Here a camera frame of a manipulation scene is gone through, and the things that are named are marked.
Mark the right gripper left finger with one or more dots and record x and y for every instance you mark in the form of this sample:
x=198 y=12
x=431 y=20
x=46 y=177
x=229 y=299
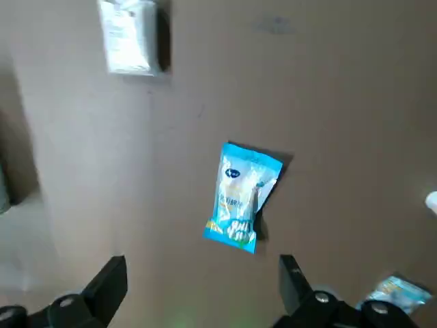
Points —
x=102 y=294

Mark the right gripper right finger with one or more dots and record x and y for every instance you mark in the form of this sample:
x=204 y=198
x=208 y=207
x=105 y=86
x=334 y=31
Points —
x=297 y=290

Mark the blue cotton swab packet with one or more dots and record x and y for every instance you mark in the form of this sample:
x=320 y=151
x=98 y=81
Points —
x=239 y=191

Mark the teal clear bandage packet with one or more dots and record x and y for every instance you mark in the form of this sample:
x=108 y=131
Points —
x=399 y=290

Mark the small white pill bottle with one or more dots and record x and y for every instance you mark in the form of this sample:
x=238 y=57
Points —
x=432 y=201

